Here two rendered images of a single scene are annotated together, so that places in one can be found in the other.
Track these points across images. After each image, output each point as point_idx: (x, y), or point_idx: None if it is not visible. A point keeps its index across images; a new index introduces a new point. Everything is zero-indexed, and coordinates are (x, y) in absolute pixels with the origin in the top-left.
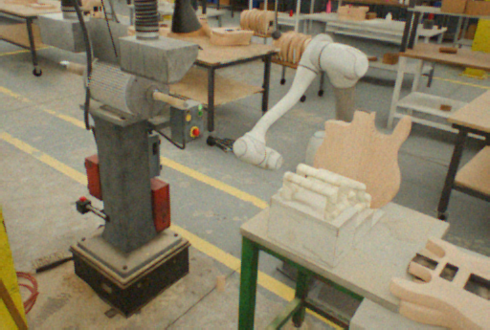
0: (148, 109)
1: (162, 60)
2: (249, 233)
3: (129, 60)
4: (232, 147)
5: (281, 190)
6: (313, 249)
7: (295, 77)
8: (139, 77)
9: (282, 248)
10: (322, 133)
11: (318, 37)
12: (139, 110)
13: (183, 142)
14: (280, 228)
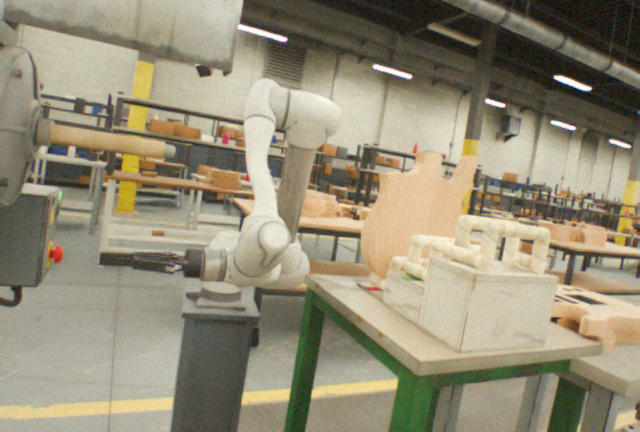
0: (19, 175)
1: (220, 4)
2: (440, 363)
3: None
4: (180, 262)
5: (483, 256)
6: (526, 329)
7: (251, 132)
8: (21, 66)
9: (492, 354)
10: (228, 232)
11: (268, 81)
12: (8, 172)
13: (37, 280)
14: (485, 322)
